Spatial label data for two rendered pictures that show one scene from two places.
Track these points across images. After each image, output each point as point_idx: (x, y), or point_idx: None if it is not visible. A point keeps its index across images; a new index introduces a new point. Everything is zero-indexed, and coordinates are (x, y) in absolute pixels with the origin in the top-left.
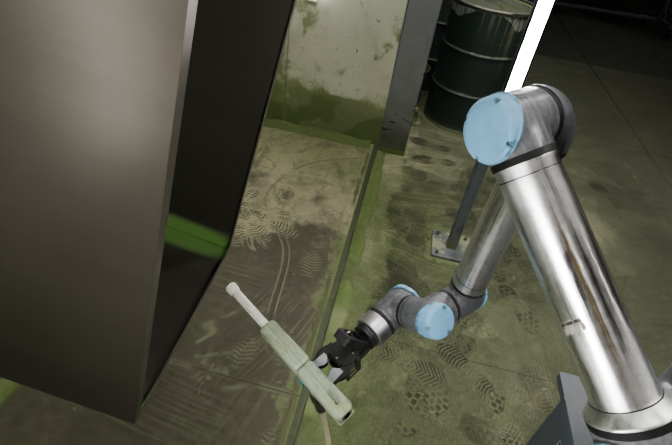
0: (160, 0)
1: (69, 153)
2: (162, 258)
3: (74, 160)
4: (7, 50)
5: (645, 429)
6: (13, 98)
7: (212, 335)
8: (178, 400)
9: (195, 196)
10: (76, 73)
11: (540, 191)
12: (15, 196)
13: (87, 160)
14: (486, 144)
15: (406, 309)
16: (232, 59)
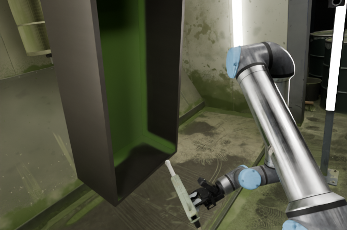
0: (88, 24)
1: (81, 79)
2: (148, 151)
3: (82, 81)
4: (66, 49)
5: (303, 207)
6: (69, 64)
7: (174, 198)
8: (151, 221)
9: (162, 125)
10: (78, 51)
11: (250, 83)
12: (74, 98)
13: (84, 80)
14: (230, 68)
15: (237, 172)
16: (166, 64)
